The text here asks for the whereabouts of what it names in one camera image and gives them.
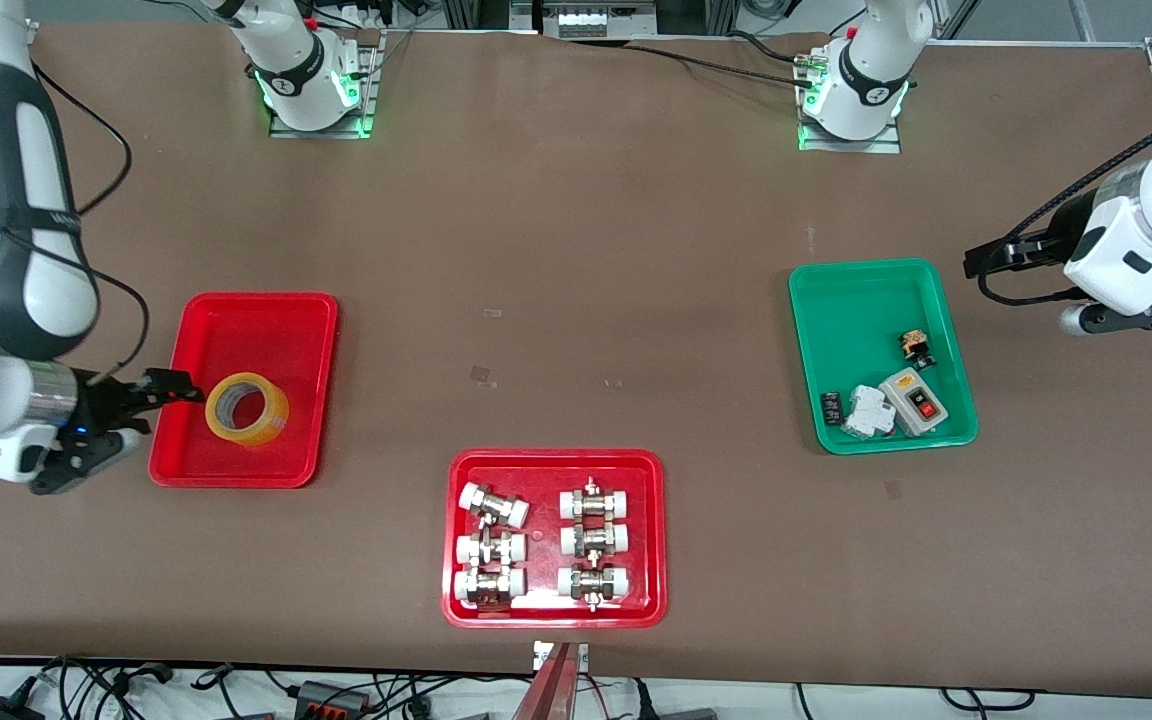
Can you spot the green plastic tray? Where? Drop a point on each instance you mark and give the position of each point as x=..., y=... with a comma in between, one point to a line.
x=856, y=320

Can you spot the grey power strip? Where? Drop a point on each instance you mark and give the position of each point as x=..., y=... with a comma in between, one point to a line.
x=596, y=20

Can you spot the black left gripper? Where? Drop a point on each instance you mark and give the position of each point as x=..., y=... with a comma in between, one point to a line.
x=1064, y=232

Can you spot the reddish aluminium profile bar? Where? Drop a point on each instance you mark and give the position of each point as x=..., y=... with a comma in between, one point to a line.
x=551, y=695

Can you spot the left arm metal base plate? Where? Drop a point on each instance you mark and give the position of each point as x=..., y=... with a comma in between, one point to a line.
x=851, y=146

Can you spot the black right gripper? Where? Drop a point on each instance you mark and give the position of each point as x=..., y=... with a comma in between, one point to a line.
x=99, y=404

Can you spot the black orange power adapter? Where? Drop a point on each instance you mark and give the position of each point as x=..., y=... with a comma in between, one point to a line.
x=331, y=697

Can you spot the larger red plastic tray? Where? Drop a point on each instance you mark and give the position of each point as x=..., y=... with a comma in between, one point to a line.
x=541, y=470

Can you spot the square clear tape piece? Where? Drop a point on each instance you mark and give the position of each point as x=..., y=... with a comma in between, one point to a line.
x=482, y=374

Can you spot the steel pipe fitting white caps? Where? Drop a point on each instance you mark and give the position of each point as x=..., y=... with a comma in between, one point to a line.
x=594, y=540
x=493, y=505
x=594, y=503
x=489, y=585
x=593, y=583
x=489, y=548

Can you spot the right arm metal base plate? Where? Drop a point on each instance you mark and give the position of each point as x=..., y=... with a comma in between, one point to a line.
x=321, y=131

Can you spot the black yellow push button switch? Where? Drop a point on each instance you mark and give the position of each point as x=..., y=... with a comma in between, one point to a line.
x=916, y=347

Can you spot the grey on-off switch box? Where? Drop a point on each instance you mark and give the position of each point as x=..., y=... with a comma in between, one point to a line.
x=901, y=385

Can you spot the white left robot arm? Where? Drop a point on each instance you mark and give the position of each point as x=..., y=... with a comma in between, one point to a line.
x=1146, y=240

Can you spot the yellowish packing tape roll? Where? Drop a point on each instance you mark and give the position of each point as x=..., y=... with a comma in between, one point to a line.
x=276, y=415

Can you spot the white circuit breaker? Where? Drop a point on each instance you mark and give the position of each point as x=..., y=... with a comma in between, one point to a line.
x=868, y=410

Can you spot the small metal mounting bracket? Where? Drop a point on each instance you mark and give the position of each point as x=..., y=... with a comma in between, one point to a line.
x=540, y=655

